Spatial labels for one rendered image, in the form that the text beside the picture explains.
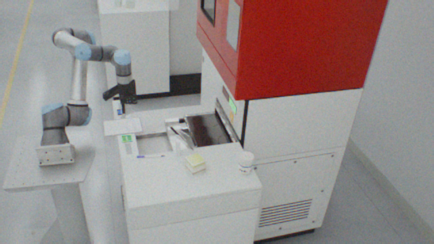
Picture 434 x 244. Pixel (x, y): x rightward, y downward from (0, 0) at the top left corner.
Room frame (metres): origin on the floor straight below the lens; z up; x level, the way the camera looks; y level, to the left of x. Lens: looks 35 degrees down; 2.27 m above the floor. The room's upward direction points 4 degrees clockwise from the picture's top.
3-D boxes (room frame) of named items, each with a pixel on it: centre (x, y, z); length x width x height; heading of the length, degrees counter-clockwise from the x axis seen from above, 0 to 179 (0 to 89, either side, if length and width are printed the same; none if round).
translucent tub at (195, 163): (1.46, 0.10, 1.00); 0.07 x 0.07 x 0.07; 37
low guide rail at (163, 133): (1.93, 0.25, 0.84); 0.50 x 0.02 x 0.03; 109
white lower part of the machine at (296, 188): (2.20, -0.32, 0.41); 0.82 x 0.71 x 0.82; 19
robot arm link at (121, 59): (1.67, 0.47, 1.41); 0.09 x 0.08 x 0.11; 40
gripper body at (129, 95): (1.67, 0.46, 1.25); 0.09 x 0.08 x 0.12; 109
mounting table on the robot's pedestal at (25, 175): (1.64, 0.89, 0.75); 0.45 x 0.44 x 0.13; 105
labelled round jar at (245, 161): (1.47, -0.14, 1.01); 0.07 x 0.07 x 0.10
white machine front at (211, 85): (2.09, 0.00, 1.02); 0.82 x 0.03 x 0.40; 19
